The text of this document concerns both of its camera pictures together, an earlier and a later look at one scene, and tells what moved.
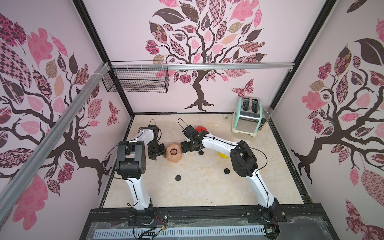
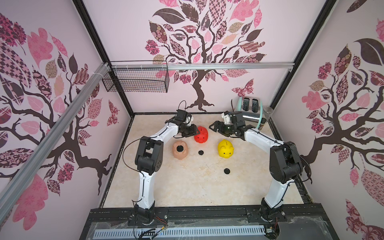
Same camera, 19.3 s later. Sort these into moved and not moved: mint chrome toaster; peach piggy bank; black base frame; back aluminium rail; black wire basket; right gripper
Moved: right gripper; peach piggy bank
Not moved: mint chrome toaster; black wire basket; back aluminium rail; black base frame
